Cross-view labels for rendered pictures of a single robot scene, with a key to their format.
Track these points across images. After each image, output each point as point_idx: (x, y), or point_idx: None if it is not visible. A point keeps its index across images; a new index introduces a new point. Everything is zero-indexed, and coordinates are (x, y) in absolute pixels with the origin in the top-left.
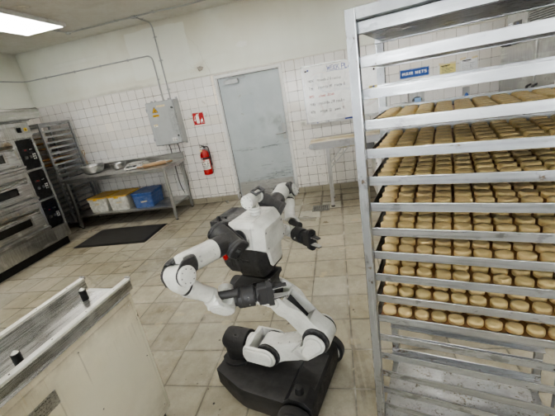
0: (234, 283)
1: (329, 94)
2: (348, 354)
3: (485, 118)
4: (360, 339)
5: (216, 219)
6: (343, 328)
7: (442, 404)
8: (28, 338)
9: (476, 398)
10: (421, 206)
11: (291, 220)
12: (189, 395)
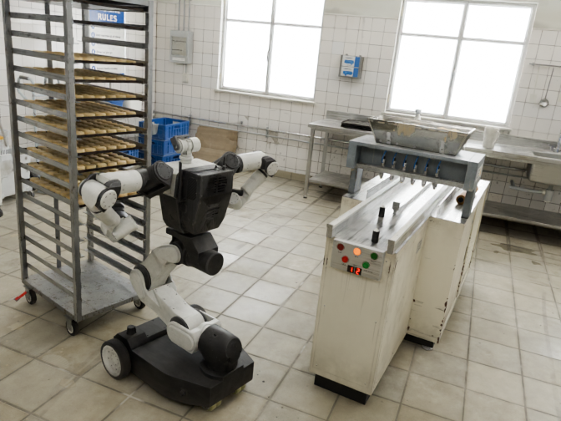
0: (217, 246)
1: None
2: (91, 373)
3: None
4: (58, 382)
5: (225, 169)
6: (55, 403)
7: (121, 240)
8: (397, 228)
9: (63, 285)
10: (127, 109)
11: None
12: (291, 398)
